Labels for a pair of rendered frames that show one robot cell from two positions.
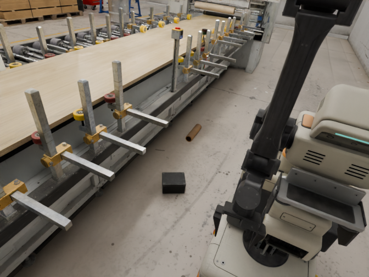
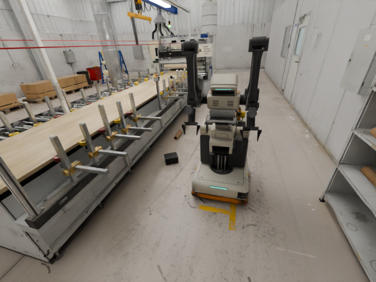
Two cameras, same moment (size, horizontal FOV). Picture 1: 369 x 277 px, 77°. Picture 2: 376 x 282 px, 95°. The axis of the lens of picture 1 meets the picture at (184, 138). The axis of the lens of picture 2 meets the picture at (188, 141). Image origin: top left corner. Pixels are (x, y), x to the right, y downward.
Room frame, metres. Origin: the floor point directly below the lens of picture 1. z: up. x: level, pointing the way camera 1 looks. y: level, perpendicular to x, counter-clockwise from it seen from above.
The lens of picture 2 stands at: (-0.83, -0.05, 1.60)
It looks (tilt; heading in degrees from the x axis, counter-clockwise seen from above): 29 degrees down; 356
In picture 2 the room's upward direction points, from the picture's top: 4 degrees counter-clockwise
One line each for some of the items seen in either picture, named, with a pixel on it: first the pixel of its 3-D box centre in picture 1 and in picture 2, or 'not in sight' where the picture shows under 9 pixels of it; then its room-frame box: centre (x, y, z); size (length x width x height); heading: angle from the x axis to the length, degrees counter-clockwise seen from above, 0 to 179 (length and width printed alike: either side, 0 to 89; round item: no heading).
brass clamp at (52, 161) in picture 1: (56, 155); (111, 136); (0.80, 0.59, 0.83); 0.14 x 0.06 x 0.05; 159
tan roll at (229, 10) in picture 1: (224, 9); (182, 65); (5.04, -0.48, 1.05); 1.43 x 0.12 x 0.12; 69
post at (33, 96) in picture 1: (46, 139); (107, 127); (0.78, 0.60, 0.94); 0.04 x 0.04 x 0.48; 69
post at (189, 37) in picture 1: (187, 62); (165, 93); (2.18, 0.06, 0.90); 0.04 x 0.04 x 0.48; 69
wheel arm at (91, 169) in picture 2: not in sight; (84, 168); (0.32, 0.68, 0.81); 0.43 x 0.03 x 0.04; 69
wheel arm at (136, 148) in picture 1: (111, 138); (134, 128); (1.02, 0.41, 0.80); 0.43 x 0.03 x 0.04; 69
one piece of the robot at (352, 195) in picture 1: (313, 203); (221, 122); (0.54, -0.46, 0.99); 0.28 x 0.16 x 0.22; 68
